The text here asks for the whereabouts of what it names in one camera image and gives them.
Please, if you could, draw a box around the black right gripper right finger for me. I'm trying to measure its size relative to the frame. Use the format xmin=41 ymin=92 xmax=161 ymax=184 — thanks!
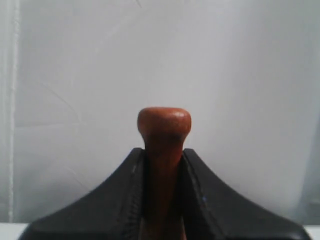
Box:
xmin=180 ymin=148 xmax=311 ymax=240

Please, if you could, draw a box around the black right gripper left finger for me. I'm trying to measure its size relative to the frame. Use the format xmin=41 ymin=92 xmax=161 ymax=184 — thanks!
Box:
xmin=20 ymin=148 xmax=145 ymax=240

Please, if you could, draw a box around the brown wooden pestle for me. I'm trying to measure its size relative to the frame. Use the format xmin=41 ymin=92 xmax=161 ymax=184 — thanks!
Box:
xmin=137 ymin=106 xmax=192 ymax=240

